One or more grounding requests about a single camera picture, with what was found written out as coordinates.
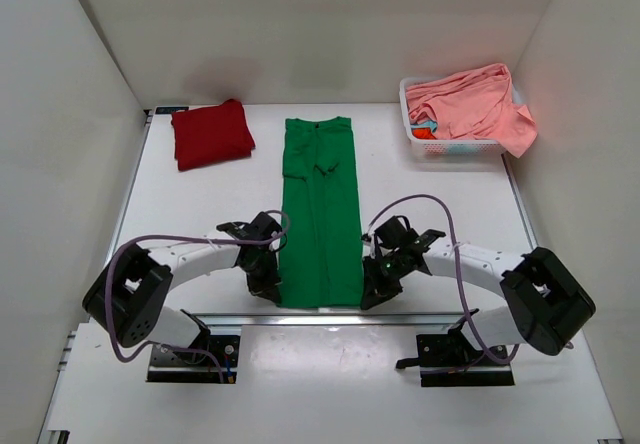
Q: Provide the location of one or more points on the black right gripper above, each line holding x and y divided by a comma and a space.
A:
377, 284

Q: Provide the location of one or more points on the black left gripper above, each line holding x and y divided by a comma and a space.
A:
265, 281

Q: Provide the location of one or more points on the green t-shirt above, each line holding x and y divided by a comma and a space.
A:
320, 265

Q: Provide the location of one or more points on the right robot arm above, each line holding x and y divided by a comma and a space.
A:
544, 305

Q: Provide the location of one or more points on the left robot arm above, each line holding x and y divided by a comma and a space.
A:
128, 298

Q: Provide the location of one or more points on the white front board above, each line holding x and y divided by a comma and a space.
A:
327, 385

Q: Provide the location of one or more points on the white plastic basket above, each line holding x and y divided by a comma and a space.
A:
425, 150

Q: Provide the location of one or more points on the folded red t-shirt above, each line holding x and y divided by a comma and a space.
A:
211, 135

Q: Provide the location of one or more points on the orange garment in basket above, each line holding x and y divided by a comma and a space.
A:
425, 130

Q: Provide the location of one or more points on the pink t-shirt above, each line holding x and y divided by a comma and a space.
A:
475, 104

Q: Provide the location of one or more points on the aluminium table rail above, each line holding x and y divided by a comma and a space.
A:
329, 319

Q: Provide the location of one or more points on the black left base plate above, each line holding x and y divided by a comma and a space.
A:
219, 366

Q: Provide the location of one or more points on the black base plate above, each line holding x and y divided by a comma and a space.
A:
219, 366
447, 359

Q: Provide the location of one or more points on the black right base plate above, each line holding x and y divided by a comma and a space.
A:
447, 359

